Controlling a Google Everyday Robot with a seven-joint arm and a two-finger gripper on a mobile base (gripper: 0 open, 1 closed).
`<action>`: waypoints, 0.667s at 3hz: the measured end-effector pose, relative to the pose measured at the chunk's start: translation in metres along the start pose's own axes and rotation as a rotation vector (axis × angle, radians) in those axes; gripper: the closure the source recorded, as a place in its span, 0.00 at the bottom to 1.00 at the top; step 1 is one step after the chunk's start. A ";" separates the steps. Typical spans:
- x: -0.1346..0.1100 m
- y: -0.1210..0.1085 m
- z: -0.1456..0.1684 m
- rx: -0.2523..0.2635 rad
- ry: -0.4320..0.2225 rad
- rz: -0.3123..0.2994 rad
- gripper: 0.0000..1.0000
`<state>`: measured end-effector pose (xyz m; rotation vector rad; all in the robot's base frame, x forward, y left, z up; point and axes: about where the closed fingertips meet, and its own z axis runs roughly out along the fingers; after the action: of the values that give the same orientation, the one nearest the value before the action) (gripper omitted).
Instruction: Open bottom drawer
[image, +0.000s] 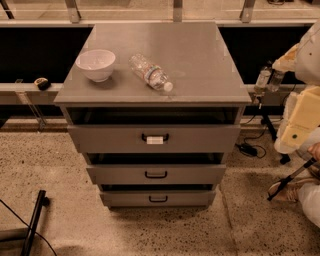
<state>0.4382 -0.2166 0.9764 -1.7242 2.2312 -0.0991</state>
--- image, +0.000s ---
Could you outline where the person hand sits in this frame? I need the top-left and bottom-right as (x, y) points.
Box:
(308, 142), (320, 161)

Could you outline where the grey bottom drawer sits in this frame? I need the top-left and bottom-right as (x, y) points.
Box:
(100, 190), (216, 208)

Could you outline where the grey drawer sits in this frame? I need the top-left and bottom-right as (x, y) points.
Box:
(68, 125), (240, 153)
(87, 164), (226, 185)
(100, 190), (216, 208)

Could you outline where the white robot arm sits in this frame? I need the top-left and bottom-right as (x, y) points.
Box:
(272, 20), (320, 154)

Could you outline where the grey drawer cabinet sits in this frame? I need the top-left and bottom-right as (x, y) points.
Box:
(55, 22), (250, 208)

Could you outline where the grey middle drawer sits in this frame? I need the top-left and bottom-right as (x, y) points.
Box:
(87, 164), (226, 185)

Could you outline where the grey top drawer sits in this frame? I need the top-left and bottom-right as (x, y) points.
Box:
(68, 125), (240, 153)

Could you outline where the black tripod leg right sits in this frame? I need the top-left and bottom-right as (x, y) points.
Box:
(260, 107), (290, 165)

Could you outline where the white trouser leg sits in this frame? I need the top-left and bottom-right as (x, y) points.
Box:
(298, 183), (320, 228)

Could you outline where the tan shoe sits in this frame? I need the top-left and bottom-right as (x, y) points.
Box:
(268, 178), (320, 202)

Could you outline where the black grabber tool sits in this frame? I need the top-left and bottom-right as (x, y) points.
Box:
(267, 157), (317, 201)

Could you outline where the right standing water bottle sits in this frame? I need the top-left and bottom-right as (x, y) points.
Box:
(267, 70), (285, 92)

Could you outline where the standing water bottle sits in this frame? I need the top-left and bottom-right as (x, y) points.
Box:
(267, 70), (285, 92)
(254, 63), (272, 95)

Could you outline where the left standing water bottle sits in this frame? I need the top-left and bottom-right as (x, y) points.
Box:
(254, 63), (272, 95)

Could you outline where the clear plastic water bottle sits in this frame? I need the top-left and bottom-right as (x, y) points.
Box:
(129, 54), (173, 92)

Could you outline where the white ceramic bowl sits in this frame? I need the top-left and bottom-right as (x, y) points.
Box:
(75, 49), (116, 82)

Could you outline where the black stand leg left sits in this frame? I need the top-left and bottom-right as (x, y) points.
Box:
(20, 190), (50, 256)

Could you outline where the small black yellow object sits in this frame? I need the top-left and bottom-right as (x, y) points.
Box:
(34, 77), (51, 91)

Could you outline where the black power adapter with cable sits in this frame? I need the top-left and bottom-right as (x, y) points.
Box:
(235, 130), (267, 159)

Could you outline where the black cable on floor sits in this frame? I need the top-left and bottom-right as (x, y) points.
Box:
(0, 199), (58, 256)

